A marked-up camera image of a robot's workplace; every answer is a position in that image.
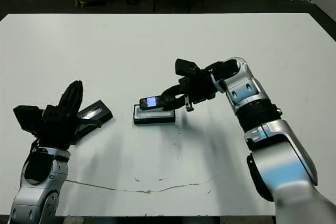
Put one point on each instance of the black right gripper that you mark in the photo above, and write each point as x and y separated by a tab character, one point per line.
199	87

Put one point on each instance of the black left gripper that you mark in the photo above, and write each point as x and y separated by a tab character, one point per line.
57	129

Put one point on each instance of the black slim camera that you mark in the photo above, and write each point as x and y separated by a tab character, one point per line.
149	102

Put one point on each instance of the black box lid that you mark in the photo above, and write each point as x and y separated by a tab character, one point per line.
97	112

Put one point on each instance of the black box white inside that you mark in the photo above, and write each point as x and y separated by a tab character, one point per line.
155	120

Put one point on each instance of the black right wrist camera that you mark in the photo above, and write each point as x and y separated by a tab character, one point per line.
186	66

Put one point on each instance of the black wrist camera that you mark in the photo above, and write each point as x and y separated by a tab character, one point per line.
26	116
186	66

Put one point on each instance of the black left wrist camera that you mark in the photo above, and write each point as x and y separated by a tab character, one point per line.
26	116

